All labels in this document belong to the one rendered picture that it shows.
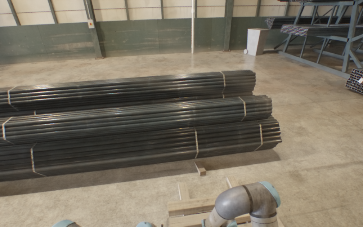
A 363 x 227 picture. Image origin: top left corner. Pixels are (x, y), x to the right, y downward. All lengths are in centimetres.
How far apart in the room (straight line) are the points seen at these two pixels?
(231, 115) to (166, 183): 119
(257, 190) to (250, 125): 180
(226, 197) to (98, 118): 184
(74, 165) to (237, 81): 245
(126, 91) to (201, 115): 107
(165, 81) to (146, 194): 148
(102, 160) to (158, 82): 125
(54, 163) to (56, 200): 42
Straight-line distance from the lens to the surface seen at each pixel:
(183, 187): 226
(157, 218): 220
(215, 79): 272
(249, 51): 930
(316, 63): 823
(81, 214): 248
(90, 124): 240
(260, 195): 90
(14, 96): 318
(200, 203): 204
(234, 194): 88
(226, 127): 251
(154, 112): 226
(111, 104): 278
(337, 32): 808
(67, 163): 265
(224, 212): 91
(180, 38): 922
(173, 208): 201
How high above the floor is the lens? 189
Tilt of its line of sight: 30 degrees down
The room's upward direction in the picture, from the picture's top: 1 degrees counter-clockwise
